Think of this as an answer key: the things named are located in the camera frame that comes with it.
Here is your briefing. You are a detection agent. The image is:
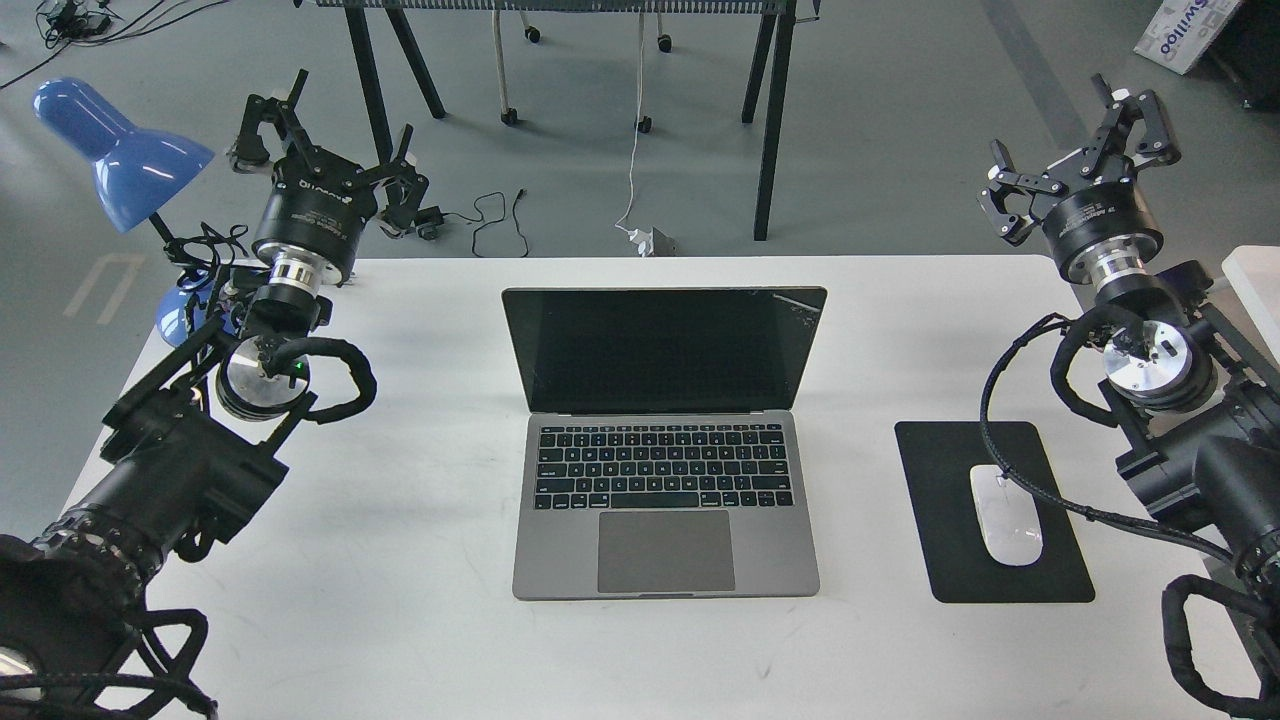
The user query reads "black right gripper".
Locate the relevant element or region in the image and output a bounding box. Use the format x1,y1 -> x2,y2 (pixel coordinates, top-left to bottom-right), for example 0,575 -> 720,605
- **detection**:
978,73 -> 1181,284

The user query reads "white computer mouse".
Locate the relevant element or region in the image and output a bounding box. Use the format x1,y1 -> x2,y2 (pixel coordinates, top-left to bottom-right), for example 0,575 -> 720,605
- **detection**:
969,464 -> 1044,568

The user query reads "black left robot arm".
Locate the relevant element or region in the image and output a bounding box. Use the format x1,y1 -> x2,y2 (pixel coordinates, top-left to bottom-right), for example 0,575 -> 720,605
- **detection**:
3,70 -> 429,719

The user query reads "white hanging cable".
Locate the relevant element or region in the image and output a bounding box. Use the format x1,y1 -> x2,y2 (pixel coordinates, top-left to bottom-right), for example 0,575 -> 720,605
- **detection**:
614,10 -> 646,237

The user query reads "grey laptop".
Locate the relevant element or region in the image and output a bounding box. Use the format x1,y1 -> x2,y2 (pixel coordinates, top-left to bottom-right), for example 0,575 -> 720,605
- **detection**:
502,286 -> 827,601

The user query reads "white side table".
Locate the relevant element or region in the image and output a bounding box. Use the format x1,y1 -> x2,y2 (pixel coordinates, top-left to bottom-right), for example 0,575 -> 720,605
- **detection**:
1222,245 -> 1279,359

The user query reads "white cardboard box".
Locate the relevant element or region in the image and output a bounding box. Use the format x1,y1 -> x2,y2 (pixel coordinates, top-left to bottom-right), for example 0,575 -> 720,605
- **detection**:
1133,0 -> 1243,76

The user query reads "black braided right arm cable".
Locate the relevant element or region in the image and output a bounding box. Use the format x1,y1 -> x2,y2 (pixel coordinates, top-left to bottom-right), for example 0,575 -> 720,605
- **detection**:
979,313 -> 1235,562

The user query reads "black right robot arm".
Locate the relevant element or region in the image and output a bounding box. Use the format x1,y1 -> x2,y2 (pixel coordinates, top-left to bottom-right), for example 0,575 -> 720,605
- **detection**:
978,76 -> 1279,719

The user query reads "black cable bundle on floor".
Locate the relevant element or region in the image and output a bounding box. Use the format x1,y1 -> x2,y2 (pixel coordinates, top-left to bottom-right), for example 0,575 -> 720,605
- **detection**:
0,0 -> 230,91

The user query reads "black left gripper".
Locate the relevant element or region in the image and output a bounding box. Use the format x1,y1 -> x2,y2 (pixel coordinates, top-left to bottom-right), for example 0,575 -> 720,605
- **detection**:
229,68 -> 430,283

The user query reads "black metal table frame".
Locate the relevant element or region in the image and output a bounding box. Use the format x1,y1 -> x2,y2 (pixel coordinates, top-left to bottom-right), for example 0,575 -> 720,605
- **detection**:
294,0 -> 820,242

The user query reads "black mouse pad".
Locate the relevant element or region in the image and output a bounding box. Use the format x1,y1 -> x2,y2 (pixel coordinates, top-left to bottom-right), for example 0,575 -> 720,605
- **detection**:
893,420 -> 1094,603

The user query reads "blue desk lamp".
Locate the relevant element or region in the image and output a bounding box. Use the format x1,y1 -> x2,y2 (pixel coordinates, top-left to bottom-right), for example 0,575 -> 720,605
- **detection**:
33,77 -> 214,347

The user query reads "white power adapter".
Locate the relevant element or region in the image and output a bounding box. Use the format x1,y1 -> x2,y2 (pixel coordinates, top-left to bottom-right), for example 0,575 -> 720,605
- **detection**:
627,227 -> 678,258

